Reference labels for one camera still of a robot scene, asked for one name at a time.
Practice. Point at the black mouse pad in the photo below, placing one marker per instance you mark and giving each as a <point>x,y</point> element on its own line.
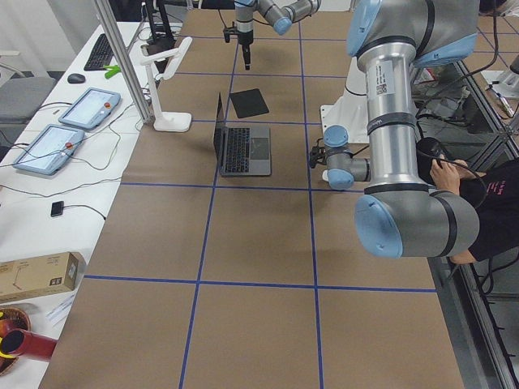
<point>249,103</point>

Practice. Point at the grey laptop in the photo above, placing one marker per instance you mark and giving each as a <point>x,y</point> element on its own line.
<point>241,151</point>

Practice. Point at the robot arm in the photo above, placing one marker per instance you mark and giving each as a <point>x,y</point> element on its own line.
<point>399,215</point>
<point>280,18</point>

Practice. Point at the black desk mouse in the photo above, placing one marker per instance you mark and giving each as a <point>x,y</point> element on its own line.
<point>76,78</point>

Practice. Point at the black keyboard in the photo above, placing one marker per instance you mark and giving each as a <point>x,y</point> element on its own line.
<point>100,56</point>

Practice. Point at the blue teach pendant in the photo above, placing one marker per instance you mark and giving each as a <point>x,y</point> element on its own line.
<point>50,150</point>
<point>90,109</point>

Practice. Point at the seated person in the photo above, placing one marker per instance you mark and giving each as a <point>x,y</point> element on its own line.
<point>493,194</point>

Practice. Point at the cardboard box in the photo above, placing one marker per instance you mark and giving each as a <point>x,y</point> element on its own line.
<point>40,276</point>

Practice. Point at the red cylinder bottle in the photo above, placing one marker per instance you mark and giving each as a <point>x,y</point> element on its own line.
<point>22,343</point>

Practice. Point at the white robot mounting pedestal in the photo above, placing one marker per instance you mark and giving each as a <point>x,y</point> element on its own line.
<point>350,109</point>

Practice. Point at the aluminium frame post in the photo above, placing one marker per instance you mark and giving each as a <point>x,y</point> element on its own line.
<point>110,26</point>

